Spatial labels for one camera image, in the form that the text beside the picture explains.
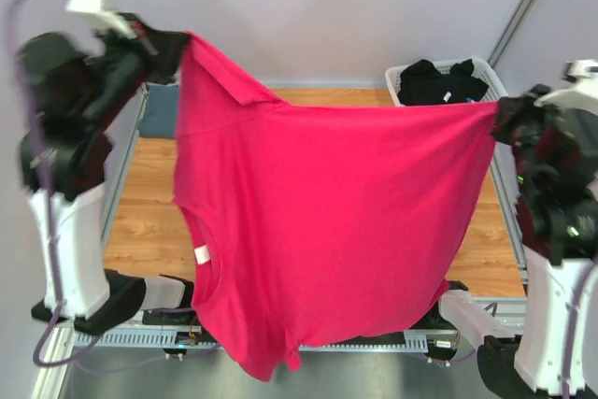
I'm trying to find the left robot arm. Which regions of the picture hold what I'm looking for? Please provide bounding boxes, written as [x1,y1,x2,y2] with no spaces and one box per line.
[17,13,197,335]

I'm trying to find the white slotted cable duct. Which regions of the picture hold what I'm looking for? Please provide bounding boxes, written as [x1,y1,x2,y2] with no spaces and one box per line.
[97,328,460,353]

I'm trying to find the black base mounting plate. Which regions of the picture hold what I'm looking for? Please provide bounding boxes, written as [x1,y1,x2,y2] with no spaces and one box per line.
[142,306,456,346]

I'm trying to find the pink t shirt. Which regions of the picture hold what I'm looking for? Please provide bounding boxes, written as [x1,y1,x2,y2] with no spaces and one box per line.
[173,36,497,381]

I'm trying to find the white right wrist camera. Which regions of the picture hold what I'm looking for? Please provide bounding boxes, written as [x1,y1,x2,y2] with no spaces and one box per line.
[534,59,598,115]

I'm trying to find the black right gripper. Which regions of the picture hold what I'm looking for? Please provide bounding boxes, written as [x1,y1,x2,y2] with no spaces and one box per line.
[486,79,569,187]

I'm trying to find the black t shirt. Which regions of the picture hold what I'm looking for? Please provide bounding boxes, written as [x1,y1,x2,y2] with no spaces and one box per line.
[398,59,489,107]

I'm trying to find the white plastic laundry basket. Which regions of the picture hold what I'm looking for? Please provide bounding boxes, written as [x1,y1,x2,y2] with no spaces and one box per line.
[384,57,507,107]

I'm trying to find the right aluminium corner post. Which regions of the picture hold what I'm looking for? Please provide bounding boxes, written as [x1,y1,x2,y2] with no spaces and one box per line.
[487,0,537,68]

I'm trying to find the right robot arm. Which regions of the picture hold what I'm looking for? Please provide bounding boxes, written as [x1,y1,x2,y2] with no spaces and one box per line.
[420,79,597,398]

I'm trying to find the aluminium frame rail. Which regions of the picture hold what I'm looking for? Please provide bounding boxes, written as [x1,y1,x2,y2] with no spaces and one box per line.
[55,290,569,337]

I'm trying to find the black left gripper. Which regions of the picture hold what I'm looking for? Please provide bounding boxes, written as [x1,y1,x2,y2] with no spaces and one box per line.
[83,5,195,122]

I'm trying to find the folded grey-blue t shirt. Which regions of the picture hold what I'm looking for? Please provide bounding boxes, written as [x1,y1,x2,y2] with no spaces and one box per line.
[137,85,179,139]

